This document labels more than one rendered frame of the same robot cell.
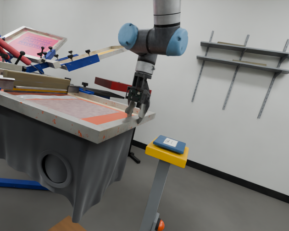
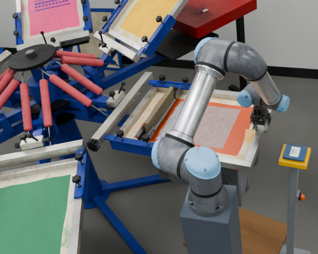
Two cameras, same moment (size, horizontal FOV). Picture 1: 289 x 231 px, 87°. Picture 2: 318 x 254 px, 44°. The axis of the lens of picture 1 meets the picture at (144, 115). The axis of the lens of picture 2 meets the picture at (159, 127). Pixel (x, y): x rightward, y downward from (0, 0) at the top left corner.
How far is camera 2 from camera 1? 1.53 m
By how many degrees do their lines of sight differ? 31
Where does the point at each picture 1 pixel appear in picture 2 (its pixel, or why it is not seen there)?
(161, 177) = (294, 172)
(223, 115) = not seen: outside the picture
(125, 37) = (244, 104)
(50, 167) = not seen: hidden behind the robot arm
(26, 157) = not seen: hidden behind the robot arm
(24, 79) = (154, 120)
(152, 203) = (293, 187)
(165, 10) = (270, 102)
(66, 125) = (226, 165)
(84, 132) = (240, 168)
